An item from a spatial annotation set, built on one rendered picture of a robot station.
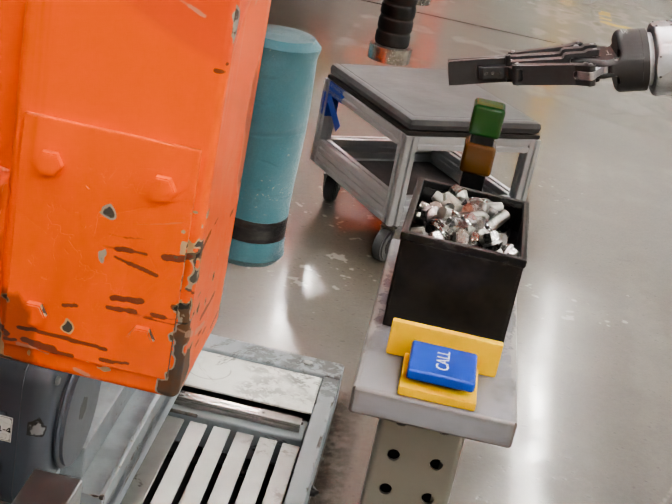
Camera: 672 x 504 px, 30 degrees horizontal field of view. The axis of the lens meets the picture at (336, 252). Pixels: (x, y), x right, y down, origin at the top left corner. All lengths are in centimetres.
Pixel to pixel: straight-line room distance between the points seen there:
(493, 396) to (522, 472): 79
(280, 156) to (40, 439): 39
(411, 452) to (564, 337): 120
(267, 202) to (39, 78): 46
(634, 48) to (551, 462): 86
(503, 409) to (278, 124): 38
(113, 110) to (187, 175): 7
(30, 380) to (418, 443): 44
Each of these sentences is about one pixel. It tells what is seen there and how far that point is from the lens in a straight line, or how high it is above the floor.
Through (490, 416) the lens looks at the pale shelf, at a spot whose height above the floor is 45.
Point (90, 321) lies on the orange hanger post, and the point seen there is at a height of 58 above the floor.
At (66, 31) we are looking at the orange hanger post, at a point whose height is 81.
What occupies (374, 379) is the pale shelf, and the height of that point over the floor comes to 45.
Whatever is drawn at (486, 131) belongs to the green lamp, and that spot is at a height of 63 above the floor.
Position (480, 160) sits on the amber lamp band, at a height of 59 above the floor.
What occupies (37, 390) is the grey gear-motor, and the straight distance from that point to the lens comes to 132.
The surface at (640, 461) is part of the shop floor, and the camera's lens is 225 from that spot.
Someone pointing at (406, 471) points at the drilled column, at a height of 29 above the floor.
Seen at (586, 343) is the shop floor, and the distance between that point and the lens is 262.
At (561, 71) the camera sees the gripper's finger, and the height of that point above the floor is 73.
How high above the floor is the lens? 105
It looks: 22 degrees down
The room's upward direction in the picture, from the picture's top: 11 degrees clockwise
